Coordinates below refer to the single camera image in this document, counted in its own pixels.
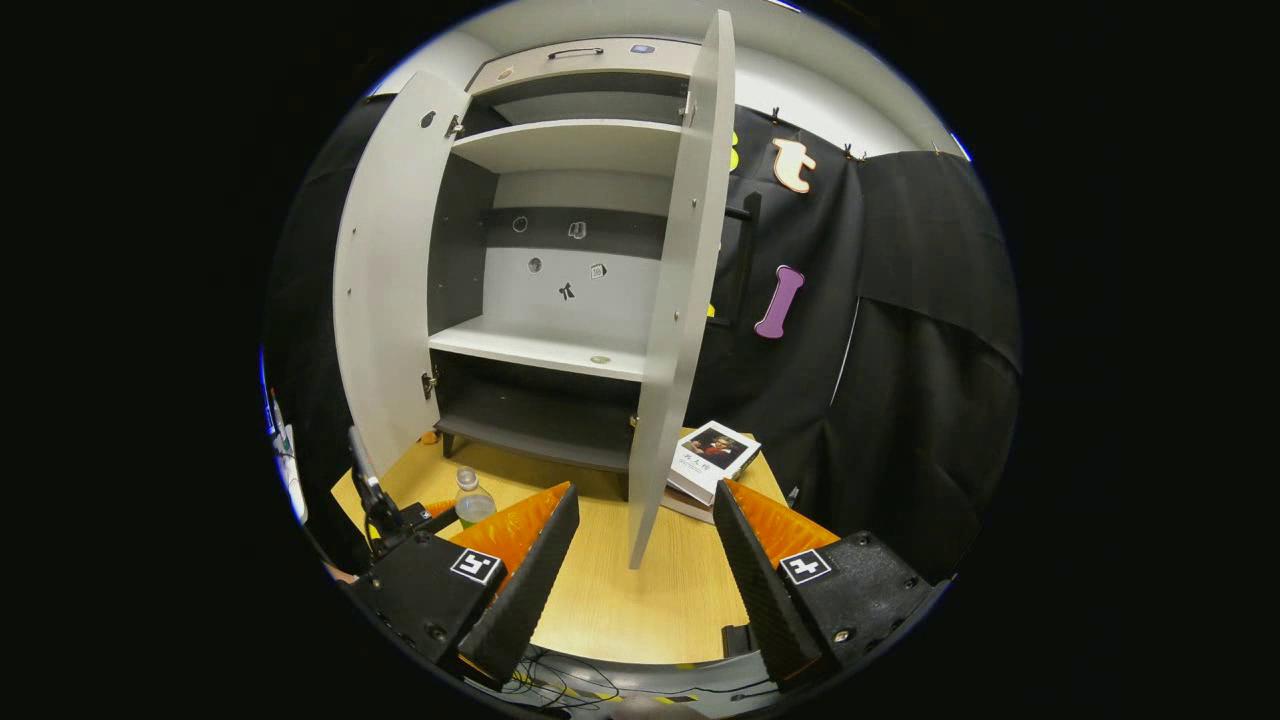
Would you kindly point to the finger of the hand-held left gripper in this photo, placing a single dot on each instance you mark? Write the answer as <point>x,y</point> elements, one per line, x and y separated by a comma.
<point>438,520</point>

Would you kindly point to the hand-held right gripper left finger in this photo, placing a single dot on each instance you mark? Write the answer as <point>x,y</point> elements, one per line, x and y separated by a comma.
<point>535,590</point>

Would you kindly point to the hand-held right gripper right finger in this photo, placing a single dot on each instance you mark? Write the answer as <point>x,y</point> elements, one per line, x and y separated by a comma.
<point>760,590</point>

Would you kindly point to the green label plastic bottle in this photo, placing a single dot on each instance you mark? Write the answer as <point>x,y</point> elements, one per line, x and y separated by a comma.
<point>475,505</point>

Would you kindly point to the grey cabinet door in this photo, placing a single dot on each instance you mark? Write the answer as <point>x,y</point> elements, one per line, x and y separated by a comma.
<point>680,300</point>
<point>390,280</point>

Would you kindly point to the grey cabinet with shelves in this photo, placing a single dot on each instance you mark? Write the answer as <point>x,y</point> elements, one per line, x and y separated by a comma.
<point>560,145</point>

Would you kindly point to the grey cabinet drawer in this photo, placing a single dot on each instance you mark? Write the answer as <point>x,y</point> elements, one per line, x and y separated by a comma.
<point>600,65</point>

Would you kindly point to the brown book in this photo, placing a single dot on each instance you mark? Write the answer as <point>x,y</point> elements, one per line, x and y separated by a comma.
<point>685,505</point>

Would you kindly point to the book with portrait cover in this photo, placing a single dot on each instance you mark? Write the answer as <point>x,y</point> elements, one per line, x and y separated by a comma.
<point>715,455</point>

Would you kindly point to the black backdrop cloth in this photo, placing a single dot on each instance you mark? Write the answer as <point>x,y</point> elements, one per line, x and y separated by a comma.
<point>900,400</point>

